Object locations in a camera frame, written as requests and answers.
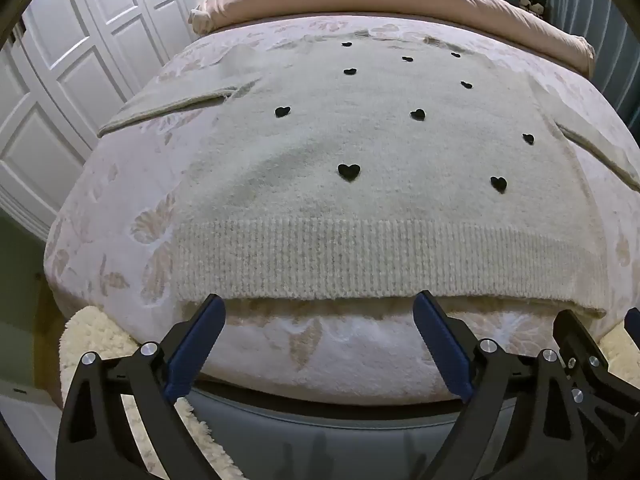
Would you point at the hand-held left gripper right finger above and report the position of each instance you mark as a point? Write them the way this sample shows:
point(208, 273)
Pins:
point(442, 345)

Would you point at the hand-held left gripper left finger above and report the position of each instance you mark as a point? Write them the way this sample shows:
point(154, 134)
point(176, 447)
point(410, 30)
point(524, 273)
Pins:
point(197, 345)

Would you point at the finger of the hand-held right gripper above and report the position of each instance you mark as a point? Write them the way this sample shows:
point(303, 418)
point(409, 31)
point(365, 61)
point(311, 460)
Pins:
point(582, 360)
point(633, 319)

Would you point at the cream knit sweater black hearts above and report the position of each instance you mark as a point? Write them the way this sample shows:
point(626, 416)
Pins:
point(350, 195)

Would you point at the cream fluffy rug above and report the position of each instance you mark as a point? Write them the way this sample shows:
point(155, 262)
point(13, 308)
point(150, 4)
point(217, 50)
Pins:
point(95, 335)

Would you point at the bed with floral cover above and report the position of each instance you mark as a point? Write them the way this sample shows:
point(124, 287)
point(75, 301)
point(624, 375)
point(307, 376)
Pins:
point(160, 195)

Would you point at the white panelled wardrobe doors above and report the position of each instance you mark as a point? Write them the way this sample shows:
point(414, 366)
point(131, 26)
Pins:
point(75, 90)

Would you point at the teal curtain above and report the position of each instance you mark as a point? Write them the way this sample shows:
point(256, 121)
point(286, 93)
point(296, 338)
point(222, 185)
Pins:
point(600, 35)

